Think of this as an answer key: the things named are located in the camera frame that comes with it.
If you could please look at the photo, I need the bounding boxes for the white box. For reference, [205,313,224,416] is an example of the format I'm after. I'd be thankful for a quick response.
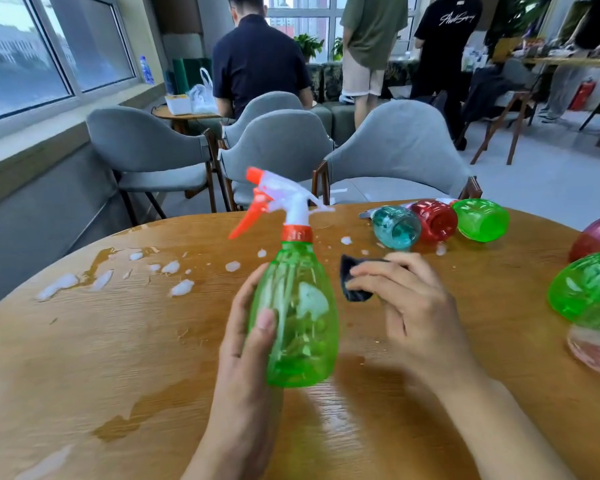
[164,93,194,117]

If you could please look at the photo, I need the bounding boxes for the long wooden table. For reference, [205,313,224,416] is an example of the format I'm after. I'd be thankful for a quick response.
[520,54,600,71]

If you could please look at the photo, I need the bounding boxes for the green plastic bottle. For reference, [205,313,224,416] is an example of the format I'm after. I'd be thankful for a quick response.
[547,249,600,323]
[452,198,510,243]

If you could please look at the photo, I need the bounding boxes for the teal plastic bottle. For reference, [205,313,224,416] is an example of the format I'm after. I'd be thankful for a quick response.
[372,206,422,252]

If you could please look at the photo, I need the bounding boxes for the red plastic bottle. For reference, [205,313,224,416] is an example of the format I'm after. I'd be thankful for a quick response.
[410,199,459,244]

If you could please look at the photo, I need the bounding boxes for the person's right forearm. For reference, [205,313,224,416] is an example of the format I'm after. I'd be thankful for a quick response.
[432,366,579,480]

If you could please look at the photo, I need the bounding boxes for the green bench seat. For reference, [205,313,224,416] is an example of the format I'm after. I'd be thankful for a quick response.
[310,101,358,147]

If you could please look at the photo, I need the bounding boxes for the person's left forearm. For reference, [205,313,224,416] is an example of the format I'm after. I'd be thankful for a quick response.
[180,414,284,480]

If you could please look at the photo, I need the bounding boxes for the wooden chair with dark jacket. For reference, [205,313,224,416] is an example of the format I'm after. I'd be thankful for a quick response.
[455,65,540,166]

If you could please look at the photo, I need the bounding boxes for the dark blue cloth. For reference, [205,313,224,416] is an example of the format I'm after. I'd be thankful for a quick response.
[339,254,392,303]

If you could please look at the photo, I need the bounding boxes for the green spray bottle orange trigger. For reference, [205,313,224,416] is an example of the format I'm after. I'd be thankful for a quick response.
[228,167,340,389]

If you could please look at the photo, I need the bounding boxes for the rear window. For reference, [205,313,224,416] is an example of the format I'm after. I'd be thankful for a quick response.
[264,0,423,64]

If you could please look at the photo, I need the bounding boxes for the red fire extinguisher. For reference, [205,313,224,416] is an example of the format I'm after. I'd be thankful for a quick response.
[568,78,596,112]

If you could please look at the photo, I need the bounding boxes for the white plastic bag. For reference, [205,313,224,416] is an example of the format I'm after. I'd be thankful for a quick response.
[187,68,220,115]

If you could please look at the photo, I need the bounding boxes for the dark pink plastic bottle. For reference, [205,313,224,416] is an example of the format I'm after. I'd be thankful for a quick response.
[568,211,600,263]

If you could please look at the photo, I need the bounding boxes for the white foam patches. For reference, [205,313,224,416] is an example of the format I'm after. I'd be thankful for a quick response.
[35,236,448,303]

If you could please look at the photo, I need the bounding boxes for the small round wooden table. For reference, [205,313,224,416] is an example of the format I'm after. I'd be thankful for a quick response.
[151,104,223,136]

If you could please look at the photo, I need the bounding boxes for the clear pink plastic bottle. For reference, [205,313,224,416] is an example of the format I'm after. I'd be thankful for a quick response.
[566,295,600,381]

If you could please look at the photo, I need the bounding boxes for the person's right hand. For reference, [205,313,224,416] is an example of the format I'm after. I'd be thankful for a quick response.
[345,252,484,393]

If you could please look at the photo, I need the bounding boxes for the large side window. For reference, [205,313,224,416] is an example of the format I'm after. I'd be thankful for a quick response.
[0,0,142,126]

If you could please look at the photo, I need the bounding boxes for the person's left hand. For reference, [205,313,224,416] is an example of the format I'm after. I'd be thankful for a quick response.
[214,264,284,421]

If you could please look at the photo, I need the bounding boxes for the green folded board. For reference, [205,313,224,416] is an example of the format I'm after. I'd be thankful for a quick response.
[172,57,214,96]

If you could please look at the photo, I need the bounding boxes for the large leafy plant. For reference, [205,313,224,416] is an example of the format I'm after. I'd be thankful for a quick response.
[484,0,553,51]

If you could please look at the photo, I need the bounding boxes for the grey upholstered chair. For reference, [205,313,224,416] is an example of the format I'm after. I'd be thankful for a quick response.
[86,105,218,226]
[311,99,484,206]
[222,91,306,149]
[218,109,335,212]

